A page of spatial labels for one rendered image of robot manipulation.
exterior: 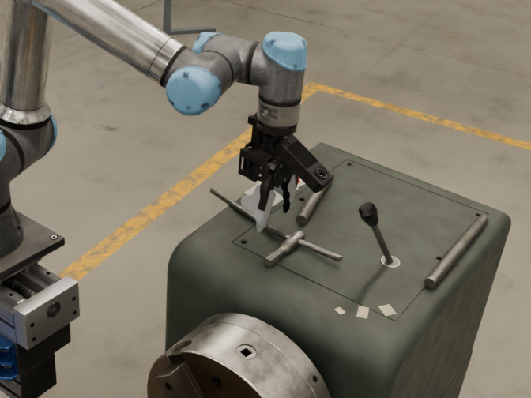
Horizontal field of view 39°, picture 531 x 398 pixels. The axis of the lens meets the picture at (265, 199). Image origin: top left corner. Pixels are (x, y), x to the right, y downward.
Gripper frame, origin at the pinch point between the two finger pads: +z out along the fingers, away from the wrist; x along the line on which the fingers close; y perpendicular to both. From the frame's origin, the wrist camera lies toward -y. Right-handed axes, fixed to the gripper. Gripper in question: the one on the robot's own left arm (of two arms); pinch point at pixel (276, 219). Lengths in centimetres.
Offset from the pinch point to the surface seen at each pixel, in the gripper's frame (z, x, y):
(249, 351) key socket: 6.2, 26.6, -13.5
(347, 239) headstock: 4.1, -9.0, -11.2
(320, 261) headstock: 4.1, 0.8, -10.9
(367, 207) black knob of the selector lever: -10.4, -0.2, -17.8
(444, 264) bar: 2.0, -11.2, -30.2
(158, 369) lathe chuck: 15.4, 31.9, 0.9
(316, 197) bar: 2.1, -15.4, 0.1
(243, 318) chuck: 6.4, 20.7, -8.1
